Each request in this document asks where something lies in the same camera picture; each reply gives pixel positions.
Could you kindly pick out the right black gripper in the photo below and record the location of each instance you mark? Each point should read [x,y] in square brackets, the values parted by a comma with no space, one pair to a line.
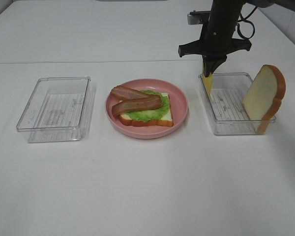
[215,43]

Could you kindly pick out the yellow cheese slice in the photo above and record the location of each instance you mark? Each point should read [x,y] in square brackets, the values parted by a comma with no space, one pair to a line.
[207,79]

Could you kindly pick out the bread slice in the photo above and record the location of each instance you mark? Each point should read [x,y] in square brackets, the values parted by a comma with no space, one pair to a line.
[264,97]
[128,122]

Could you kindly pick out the bacon strip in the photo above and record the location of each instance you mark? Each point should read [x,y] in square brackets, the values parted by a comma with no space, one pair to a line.
[138,104]
[125,93]

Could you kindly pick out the green lettuce leaf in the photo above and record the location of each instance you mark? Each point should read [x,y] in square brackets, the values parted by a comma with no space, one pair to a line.
[162,113]

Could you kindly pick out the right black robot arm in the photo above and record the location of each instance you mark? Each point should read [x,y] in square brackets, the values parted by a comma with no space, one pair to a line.
[229,11]

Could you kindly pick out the right clear plastic tray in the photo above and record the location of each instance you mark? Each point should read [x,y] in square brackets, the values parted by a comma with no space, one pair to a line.
[224,108]

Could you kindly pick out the clear plastic tray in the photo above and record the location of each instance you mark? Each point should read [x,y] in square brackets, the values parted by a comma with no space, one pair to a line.
[58,110]
[224,108]

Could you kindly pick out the left clear plastic tray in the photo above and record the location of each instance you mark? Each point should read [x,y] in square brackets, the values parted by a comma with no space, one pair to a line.
[58,110]

